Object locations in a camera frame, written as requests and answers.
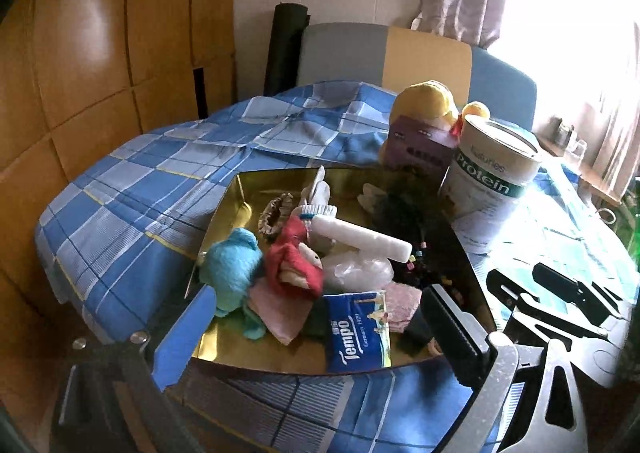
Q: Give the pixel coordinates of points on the blue tissue pack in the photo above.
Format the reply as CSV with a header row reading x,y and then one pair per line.
x,y
357,328

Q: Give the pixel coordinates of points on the brown scrunchie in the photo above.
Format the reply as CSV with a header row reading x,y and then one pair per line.
x,y
272,215

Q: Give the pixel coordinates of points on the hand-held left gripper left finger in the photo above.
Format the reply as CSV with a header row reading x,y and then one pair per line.
x,y
182,333

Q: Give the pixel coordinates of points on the wooden desk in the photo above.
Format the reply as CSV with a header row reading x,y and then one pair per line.
x,y
595,183

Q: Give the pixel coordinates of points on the wooden wardrobe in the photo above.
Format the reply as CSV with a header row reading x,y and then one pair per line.
x,y
100,58

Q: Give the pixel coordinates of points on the purple box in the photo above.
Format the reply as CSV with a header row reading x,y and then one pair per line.
x,y
420,148

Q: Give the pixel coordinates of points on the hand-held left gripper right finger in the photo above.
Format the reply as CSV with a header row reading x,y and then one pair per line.
x,y
455,328

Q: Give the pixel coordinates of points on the clear plastic bag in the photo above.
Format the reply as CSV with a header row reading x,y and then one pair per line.
x,y
360,270

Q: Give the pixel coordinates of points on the teal and pink fuzzy sock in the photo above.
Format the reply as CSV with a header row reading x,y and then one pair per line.
x,y
235,268

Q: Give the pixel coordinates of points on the drinking glass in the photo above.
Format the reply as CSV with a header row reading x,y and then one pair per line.
x,y
575,148

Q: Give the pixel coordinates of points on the grey knitted sock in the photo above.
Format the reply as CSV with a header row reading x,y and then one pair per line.
x,y
317,195

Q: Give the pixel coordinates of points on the green bottle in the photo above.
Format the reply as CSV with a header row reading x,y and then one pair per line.
x,y
632,228

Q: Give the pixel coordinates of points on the blue plaid blanket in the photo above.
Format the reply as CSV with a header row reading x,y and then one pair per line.
x,y
150,183

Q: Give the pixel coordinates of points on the yellow plush toy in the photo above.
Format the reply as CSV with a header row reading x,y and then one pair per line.
x,y
425,100

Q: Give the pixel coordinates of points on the white protein canister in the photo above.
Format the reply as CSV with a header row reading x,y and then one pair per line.
x,y
490,178

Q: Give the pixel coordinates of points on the white foam block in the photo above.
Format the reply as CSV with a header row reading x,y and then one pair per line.
x,y
365,238

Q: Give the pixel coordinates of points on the red sock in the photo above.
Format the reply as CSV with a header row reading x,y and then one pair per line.
x,y
295,258

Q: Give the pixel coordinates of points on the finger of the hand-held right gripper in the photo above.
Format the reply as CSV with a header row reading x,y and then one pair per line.
x,y
565,293
530,305

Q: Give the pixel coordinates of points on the gold tray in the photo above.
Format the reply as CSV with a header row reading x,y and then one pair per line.
x,y
250,193

